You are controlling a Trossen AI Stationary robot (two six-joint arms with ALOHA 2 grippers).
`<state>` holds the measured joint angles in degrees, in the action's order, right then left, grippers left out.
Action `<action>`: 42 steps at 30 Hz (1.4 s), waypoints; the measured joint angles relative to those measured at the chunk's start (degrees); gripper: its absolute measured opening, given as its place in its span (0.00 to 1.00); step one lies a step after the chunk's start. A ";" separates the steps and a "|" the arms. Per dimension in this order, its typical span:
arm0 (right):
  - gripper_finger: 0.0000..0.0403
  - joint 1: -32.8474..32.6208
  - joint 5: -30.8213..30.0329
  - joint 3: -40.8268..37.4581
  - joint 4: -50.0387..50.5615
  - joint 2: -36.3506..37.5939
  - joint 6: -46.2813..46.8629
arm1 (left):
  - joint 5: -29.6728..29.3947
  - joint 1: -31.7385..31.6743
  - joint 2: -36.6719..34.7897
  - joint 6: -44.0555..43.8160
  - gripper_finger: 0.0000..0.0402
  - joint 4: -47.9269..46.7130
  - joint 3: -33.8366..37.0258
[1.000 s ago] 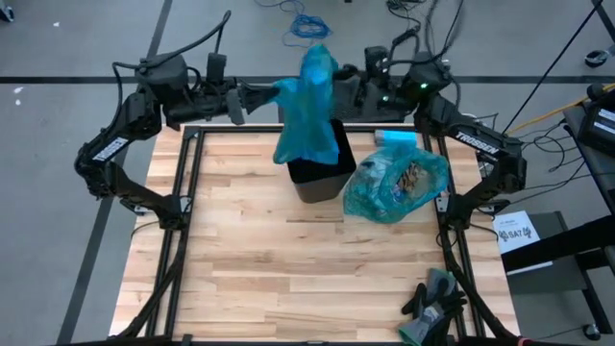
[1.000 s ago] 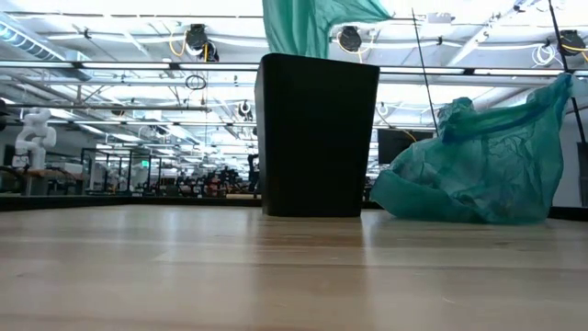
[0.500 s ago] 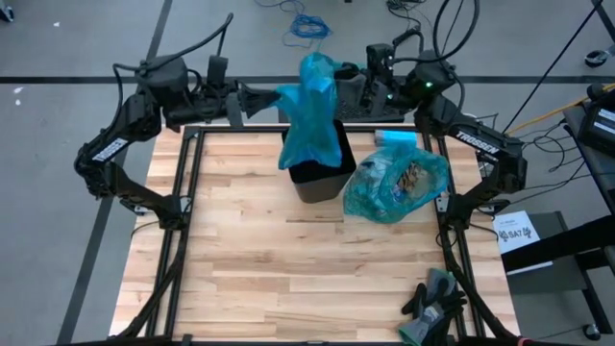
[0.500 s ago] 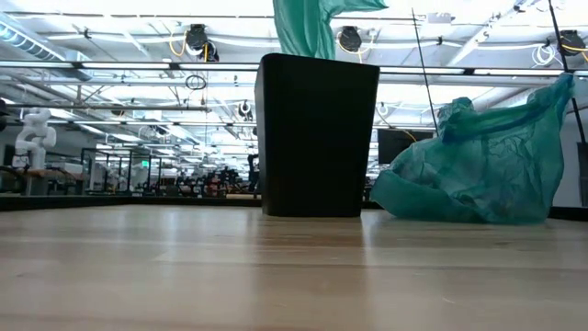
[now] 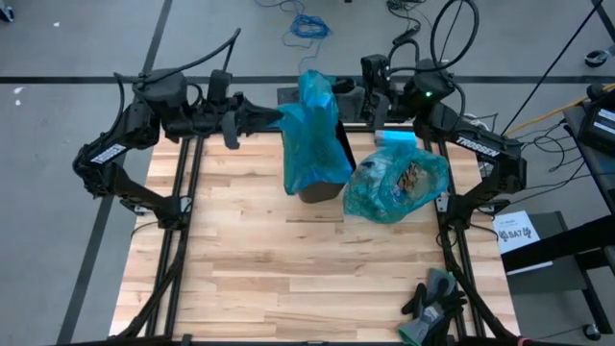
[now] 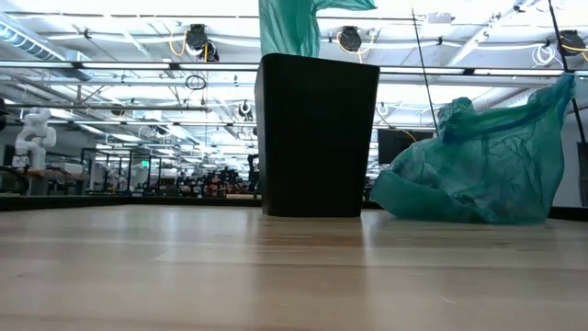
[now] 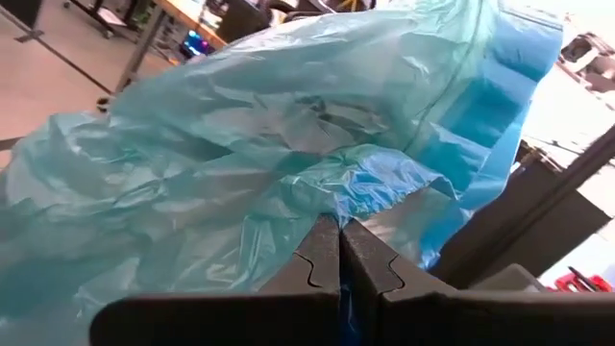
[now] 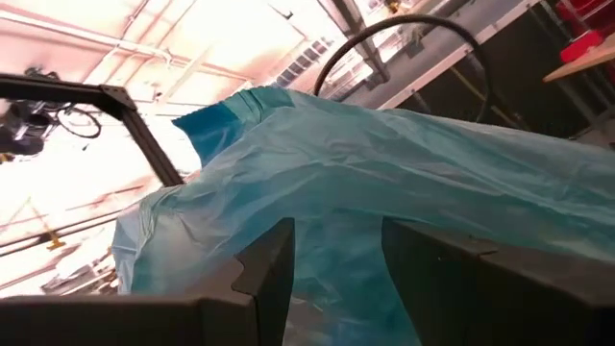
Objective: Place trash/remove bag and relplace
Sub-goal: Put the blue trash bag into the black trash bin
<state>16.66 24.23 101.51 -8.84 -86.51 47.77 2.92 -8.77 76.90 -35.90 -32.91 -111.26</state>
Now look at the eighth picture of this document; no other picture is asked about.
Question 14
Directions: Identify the teal plastic trash bag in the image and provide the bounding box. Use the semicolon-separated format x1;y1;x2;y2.
111;85;615;346

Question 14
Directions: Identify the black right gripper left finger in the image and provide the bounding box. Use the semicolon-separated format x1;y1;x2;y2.
0;217;297;346

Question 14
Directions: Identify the black overhead camera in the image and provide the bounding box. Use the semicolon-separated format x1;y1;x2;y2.
0;98;54;158

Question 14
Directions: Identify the red box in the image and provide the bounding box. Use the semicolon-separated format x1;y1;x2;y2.
559;28;605;64

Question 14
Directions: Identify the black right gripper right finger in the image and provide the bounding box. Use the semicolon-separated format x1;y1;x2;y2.
382;218;615;346

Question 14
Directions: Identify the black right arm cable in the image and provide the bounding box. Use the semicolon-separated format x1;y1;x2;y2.
313;12;492;124

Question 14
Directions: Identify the black partition wall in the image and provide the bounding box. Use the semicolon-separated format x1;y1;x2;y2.
396;0;615;143

